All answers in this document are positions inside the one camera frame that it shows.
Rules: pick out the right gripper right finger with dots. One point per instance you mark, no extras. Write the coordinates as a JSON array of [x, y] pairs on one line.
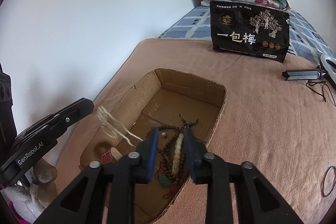
[[256, 198]]

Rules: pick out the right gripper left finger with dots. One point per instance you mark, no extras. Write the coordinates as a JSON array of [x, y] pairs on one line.
[[105, 192]]

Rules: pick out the red strap wristwatch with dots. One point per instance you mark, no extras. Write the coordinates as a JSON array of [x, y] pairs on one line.
[[111, 155]]

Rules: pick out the left hand in white glove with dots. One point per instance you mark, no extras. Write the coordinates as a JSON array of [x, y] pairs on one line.
[[29, 202]]

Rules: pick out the pink blanket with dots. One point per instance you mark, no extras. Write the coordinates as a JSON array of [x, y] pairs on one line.
[[284, 128]]

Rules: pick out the dark metal bangle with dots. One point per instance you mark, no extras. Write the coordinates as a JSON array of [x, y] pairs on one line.
[[328, 182]]

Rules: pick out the open cardboard box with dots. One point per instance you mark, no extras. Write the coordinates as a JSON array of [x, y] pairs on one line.
[[168, 100]]

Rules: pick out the black snack bag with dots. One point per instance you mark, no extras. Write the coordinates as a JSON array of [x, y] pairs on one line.
[[249, 30]]

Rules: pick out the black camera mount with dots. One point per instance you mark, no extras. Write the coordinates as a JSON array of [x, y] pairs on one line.
[[8, 129]]

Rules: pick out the white ring light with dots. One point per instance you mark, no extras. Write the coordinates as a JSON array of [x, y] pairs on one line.
[[328, 62]]

